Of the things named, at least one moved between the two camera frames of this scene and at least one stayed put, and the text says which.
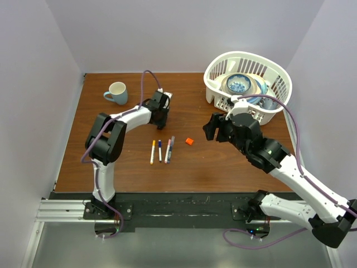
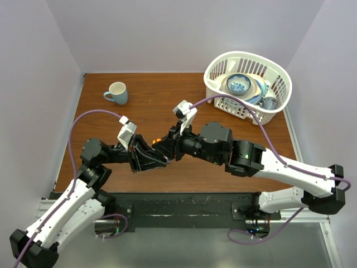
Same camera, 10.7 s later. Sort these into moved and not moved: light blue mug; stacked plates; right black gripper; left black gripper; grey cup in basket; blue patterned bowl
Moved: left black gripper; right black gripper
Not moved: blue patterned bowl; light blue mug; stacked plates; grey cup in basket
